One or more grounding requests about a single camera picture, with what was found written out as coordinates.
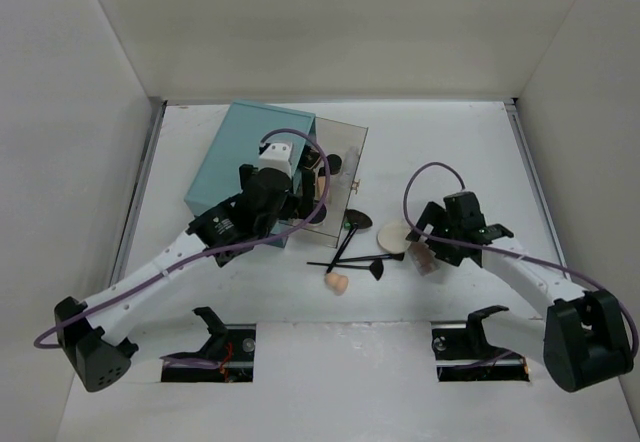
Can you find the clear bottle blue label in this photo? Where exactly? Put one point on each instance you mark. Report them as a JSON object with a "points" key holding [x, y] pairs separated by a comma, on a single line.
{"points": [[349, 166]]}

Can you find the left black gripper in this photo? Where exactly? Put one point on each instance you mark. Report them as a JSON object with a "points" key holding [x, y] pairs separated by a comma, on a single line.
{"points": [[305, 185]]}

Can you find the beige foundation bottle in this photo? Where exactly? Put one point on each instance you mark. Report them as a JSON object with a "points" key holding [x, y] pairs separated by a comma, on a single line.
{"points": [[322, 184]]}

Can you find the black kabuki brush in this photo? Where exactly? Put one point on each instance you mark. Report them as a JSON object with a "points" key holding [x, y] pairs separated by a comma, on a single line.
{"points": [[356, 220]]}

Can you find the black round gecomo compact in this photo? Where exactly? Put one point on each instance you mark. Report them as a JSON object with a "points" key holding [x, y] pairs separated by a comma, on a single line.
{"points": [[319, 214]]}

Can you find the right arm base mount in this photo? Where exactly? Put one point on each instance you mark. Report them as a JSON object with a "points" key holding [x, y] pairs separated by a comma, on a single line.
{"points": [[463, 353]]}

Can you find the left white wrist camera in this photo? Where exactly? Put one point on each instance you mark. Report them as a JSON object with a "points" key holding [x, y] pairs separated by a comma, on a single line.
{"points": [[276, 155]]}

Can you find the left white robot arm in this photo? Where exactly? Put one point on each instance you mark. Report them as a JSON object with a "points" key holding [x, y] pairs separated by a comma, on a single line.
{"points": [[102, 336]]}

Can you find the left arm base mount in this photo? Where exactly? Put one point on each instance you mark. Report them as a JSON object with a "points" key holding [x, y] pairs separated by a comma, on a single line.
{"points": [[226, 356]]}

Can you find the teal makeup organizer box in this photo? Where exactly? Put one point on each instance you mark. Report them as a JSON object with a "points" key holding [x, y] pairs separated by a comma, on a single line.
{"points": [[237, 143]]}

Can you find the thin black makeup brush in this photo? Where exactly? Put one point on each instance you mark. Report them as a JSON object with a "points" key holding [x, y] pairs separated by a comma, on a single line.
{"points": [[371, 258]]}

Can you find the clear acrylic box door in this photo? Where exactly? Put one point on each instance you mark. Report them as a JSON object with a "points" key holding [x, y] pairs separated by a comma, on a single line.
{"points": [[343, 144]]}

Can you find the peach makeup sponge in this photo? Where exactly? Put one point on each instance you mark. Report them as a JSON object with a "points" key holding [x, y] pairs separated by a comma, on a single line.
{"points": [[337, 283]]}

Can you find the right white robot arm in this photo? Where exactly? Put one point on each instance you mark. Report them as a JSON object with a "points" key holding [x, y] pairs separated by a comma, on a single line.
{"points": [[581, 336]]}

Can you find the black fan brush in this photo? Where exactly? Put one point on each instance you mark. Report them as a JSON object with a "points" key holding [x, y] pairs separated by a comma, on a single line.
{"points": [[375, 267]]}

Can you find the white round powder puff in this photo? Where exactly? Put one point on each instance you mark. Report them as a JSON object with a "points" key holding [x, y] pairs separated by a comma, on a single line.
{"points": [[392, 237]]}

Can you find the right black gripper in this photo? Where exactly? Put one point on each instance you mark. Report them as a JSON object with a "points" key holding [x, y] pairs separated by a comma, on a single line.
{"points": [[433, 215]]}

